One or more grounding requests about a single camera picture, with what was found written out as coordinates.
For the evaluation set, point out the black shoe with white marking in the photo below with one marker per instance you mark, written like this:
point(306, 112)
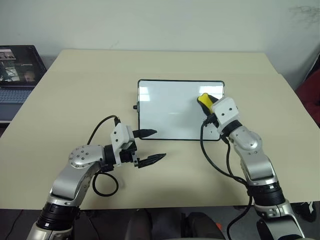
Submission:
point(306, 211)

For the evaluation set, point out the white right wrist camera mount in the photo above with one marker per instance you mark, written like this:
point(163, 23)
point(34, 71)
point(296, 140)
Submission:
point(225, 111)

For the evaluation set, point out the small black-framed whiteboard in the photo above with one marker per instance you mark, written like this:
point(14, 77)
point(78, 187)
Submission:
point(170, 107)

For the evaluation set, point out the yellow and black eraser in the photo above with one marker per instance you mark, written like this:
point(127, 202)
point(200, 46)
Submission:
point(204, 100)

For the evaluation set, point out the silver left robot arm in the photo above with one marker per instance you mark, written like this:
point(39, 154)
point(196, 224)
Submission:
point(67, 180)

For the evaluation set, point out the open dark laptop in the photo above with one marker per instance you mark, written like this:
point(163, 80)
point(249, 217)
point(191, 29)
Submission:
point(15, 95)

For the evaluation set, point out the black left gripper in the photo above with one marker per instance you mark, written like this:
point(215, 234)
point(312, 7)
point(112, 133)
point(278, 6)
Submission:
point(128, 153)

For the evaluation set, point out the red fabric object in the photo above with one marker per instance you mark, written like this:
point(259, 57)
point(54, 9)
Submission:
point(310, 97)

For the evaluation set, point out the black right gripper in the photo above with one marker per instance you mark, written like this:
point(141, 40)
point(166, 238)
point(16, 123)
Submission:
point(212, 121)

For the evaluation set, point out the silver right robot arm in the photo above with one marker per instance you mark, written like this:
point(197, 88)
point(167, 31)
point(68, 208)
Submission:
point(260, 167)

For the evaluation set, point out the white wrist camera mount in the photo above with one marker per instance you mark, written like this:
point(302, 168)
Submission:
point(121, 133)
point(225, 111)

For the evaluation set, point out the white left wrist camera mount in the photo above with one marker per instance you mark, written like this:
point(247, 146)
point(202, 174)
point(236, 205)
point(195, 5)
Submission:
point(121, 133)

